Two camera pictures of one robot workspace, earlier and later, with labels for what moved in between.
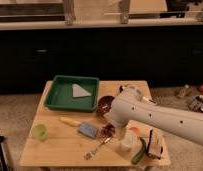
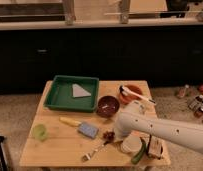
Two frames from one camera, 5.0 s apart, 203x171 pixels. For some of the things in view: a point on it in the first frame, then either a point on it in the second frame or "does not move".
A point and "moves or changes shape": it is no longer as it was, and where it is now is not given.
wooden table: (93, 139) does not move
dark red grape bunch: (108, 130) moves or changes shape
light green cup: (39, 131) does not move
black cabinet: (26, 58) does not move
